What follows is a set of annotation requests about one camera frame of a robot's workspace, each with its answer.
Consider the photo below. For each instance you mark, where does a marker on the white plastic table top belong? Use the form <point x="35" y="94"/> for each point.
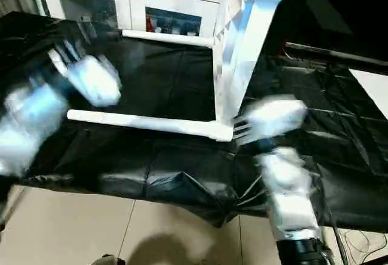
<point x="236" y="65"/>

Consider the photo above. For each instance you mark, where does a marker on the white plastic table leg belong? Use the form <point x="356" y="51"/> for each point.
<point x="151" y="122"/>
<point x="170" y="37"/>

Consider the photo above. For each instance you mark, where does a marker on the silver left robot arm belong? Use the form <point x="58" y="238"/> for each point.
<point x="30" y="119"/>

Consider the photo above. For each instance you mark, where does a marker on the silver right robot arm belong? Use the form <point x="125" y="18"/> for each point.
<point x="288" y="192"/>

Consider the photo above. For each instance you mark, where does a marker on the black mat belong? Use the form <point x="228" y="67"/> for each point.
<point x="157" y="77"/>

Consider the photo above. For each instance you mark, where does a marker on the white board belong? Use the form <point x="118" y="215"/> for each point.
<point x="376" y="92"/>

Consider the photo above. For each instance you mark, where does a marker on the black metal rail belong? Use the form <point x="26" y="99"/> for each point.
<point x="339" y="56"/>

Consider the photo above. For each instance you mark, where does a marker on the black metal table frame leg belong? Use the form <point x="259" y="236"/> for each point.
<point x="9" y="213"/>

